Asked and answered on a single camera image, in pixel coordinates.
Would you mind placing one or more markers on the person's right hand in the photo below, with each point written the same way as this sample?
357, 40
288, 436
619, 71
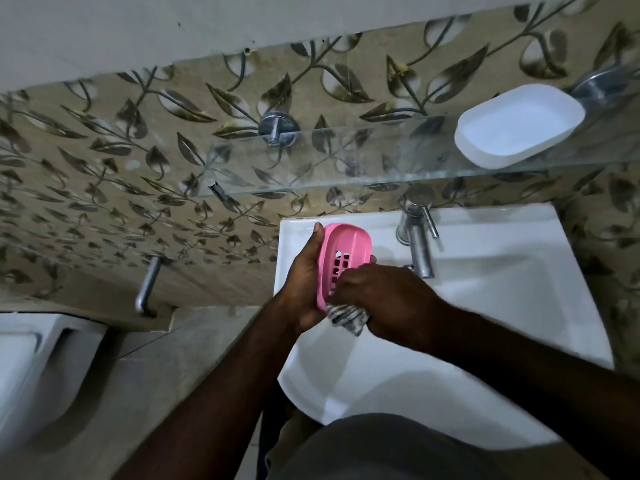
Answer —
387, 302

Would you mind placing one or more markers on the person's left hand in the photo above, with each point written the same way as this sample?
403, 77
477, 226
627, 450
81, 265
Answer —
300, 289

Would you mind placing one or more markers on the person's left thumb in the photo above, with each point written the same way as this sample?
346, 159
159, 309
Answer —
316, 244

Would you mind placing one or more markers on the pink soap dish tray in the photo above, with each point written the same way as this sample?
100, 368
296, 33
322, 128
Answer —
342, 254

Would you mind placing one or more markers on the striped cleaning cloth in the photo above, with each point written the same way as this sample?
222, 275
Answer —
348, 318

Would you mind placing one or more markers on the person's right forearm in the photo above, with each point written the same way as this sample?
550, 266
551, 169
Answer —
542, 379

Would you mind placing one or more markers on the person's left forearm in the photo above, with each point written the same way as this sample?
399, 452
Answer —
210, 399

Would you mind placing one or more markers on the chrome basin tap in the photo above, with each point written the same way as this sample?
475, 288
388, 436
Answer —
417, 232

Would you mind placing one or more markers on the white wash basin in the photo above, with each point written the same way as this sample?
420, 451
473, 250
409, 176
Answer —
465, 339

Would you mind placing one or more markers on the person's grey shirt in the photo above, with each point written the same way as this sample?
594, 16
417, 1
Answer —
400, 449

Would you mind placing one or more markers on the white soap dish base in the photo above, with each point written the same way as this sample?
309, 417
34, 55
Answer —
517, 125

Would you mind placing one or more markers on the white toilet bowl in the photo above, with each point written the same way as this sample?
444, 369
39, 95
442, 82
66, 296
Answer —
35, 374

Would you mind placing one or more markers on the chrome shelf bracket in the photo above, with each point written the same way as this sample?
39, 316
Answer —
278, 128
600, 85

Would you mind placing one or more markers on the glass wall shelf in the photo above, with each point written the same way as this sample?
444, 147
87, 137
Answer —
420, 149

